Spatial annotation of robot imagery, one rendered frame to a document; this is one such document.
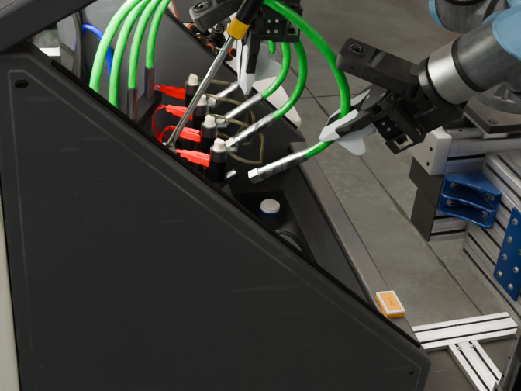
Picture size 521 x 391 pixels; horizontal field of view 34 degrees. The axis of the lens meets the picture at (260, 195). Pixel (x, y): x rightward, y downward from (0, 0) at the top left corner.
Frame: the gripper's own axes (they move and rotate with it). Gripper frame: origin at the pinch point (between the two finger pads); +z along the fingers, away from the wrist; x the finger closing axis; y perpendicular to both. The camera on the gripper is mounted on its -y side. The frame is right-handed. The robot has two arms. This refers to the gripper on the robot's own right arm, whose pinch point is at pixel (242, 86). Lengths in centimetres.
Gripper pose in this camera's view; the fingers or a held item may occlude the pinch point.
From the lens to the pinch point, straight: 132.1
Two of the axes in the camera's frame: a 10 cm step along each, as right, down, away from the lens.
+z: -0.9, 8.4, 5.4
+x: -2.4, -5.4, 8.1
